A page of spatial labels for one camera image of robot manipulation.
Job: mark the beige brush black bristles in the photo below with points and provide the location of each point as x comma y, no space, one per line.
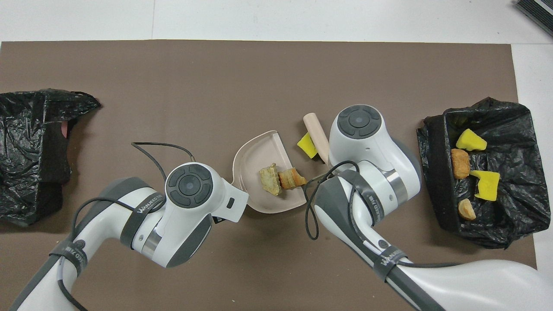
315,131

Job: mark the pale bread chunk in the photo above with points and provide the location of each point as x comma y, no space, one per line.
270,181

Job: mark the black bag-lined trash bin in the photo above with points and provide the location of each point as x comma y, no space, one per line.
26,194
510,190

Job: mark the brown fried nugget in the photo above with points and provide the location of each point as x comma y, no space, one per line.
460,164

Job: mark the brown table mat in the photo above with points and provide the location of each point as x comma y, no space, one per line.
194,86

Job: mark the striped croissant bread piece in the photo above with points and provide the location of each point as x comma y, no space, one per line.
291,178

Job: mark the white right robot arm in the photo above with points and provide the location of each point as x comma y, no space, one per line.
371,151

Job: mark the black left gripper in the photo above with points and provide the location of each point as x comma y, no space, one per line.
217,220

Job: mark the pale curled pastry piece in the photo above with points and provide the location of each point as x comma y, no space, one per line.
466,211

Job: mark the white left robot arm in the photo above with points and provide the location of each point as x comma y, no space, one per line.
108,216

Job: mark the notched yellow sponge piece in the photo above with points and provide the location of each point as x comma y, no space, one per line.
488,185

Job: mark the beige plastic dustpan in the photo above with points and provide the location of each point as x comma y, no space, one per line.
255,164

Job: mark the dark ribbed panel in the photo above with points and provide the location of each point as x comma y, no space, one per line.
538,11

